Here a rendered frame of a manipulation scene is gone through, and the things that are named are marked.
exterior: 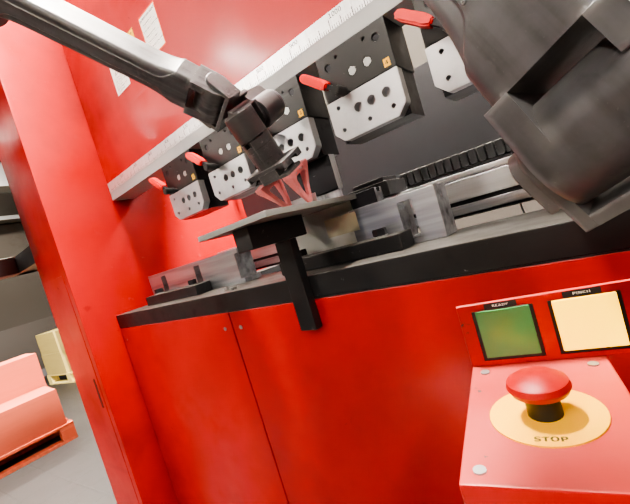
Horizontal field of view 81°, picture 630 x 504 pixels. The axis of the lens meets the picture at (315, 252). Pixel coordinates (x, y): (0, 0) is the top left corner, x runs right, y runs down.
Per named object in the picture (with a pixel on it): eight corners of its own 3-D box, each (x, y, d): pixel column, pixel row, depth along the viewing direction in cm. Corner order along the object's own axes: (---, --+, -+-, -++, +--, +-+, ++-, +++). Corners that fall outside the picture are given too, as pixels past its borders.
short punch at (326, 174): (306, 210, 84) (293, 170, 83) (311, 209, 85) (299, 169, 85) (341, 197, 78) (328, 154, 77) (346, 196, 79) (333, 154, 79)
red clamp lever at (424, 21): (394, 5, 56) (454, 16, 51) (405, 13, 59) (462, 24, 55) (390, 18, 57) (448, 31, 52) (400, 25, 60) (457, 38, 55)
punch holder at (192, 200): (177, 221, 109) (159, 167, 108) (200, 217, 115) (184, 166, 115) (205, 207, 99) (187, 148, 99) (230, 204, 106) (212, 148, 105)
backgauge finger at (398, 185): (318, 215, 88) (312, 195, 87) (370, 203, 108) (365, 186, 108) (360, 201, 80) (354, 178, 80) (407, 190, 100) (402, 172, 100)
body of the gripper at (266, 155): (267, 171, 75) (245, 140, 72) (304, 153, 68) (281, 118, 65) (251, 188, 71) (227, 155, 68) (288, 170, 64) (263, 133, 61)
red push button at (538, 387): (517, 441, 25) (503, 390, 25) (514, 408, 28) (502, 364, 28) (589, 441, 23) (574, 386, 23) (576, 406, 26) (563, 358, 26)
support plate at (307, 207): (198, 242, 65) (196, 237, 65) (293, 220, 86) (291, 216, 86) (266, 216, 54) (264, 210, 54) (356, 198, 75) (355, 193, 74)
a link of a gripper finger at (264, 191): (290, 203, 78) (264, 166, 74) (316, 193, 74) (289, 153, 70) (275, 221, 74) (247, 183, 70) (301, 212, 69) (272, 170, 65)
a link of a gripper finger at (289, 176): (300, 199, 76) (274, 161, 73) (326, 189, 72) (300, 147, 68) (285, 218, 72) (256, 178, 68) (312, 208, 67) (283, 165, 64)
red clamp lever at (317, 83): (298, 71, 68) (340, 85, 64) (311, 75, 71) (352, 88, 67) (295, 82, 69) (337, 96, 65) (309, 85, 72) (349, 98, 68)
